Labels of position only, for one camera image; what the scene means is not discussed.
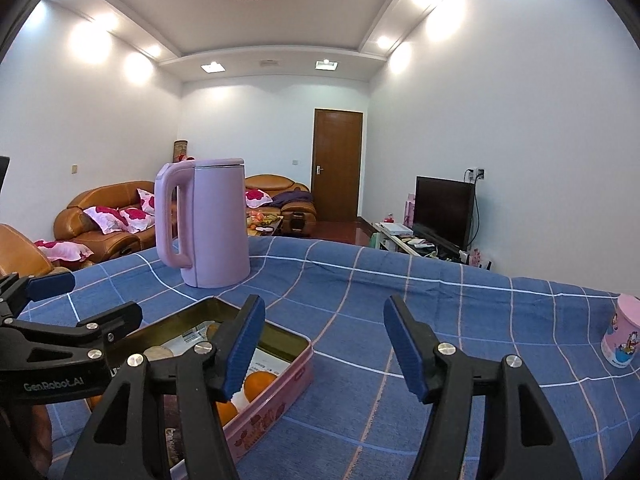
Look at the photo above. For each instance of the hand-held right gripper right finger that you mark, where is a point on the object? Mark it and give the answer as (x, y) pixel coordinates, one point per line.
(405, 345)

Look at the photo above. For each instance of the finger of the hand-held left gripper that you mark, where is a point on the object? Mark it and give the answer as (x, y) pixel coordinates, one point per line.
(50, 284)
(100, 320)

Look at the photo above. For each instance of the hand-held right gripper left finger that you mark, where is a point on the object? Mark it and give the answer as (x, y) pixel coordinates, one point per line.
(245, 345)

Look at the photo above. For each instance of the orange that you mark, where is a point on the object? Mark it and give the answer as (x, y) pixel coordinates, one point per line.
(226, 412)
(260, 384)

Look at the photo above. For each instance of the pink metal tin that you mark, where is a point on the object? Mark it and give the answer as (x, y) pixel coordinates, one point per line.
(270, 410)

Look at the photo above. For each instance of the person's left hand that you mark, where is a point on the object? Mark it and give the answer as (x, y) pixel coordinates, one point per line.
(35, 430)

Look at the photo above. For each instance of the white cushion red flowers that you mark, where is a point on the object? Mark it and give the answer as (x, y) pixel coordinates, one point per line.
(62, 250)
(257, 198)
(146, 201)
(136, 219)
(104, 220)

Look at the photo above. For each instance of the brown leather sofa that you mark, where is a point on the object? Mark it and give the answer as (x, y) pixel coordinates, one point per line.
(20, 255)
(75, 220)

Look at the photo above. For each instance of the blue checked tablecloth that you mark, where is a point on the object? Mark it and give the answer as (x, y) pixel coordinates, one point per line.
(450, 280)

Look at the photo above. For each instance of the white TV stand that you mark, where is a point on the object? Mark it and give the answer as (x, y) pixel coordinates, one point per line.
(400, 245)

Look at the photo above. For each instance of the small pink bag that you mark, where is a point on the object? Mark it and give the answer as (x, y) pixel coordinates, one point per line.
(475, 256)

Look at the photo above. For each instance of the white flat box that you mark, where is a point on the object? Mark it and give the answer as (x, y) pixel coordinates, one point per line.
(396, 228)

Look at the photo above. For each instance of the coffee table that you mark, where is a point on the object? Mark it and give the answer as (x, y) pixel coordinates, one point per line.
(265, 227)

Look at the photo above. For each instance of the pink electric kettle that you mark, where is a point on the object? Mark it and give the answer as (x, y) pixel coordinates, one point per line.
(215, 220)

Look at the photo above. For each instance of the pink gift bag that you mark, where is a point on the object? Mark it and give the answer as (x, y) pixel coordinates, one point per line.
(409, 212)

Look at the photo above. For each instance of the black television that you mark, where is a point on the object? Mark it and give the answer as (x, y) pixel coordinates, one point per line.
(442, 212)

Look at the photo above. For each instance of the brown leather armchair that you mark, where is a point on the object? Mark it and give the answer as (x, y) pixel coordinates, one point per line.
(300, 215)

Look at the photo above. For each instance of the purple cloth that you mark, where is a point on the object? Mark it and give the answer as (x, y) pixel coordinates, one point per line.
(292, 197)

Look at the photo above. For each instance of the brown wooden door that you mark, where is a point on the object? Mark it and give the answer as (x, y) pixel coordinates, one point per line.
(337, 165)

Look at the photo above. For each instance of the pink cartoon cup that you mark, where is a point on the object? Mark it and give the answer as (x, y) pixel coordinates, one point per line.
(622, 332)

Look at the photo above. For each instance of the recessed ceiling light panel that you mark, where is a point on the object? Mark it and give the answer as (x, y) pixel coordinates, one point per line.
(212, 66)
(326, 64)

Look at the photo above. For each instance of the ceiling vent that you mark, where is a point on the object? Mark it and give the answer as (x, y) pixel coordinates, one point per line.
(270, 63)

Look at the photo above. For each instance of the wall socket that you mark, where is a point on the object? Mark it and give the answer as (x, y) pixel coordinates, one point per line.
(475, 174)

